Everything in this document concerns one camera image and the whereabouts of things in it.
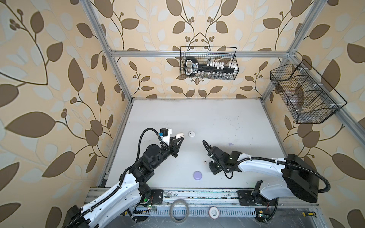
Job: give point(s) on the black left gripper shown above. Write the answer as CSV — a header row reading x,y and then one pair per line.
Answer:
x,y
173,148

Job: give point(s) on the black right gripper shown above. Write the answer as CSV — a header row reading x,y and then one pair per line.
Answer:
x,y
213,169

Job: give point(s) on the white earbud charging case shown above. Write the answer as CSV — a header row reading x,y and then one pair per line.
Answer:
x,y
192,134

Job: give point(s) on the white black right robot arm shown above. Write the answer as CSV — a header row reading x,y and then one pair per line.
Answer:
x,y
289,177

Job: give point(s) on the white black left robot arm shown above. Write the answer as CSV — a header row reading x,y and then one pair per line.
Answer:
x,y
131,189

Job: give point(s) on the purple round disc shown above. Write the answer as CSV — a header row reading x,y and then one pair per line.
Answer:
x,y
197,175

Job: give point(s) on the grey tape roll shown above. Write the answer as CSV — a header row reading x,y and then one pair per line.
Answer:
x,y
179,211

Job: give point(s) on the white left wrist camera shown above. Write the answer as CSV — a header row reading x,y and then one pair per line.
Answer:
x,y
164,135

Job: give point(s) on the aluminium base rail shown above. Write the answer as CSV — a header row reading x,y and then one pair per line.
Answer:
x,y
234,203

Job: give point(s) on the black socket set rail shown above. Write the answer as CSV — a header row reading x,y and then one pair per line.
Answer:
x,y
193,67

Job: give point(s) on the wire basket with socket set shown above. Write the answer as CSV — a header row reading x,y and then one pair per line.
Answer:
x,y
212,53

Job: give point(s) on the yellow handled screwdriver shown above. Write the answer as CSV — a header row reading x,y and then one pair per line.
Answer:
x,y
303,214

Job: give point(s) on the empty black wire basket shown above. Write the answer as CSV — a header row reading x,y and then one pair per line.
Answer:
x,y
309,97

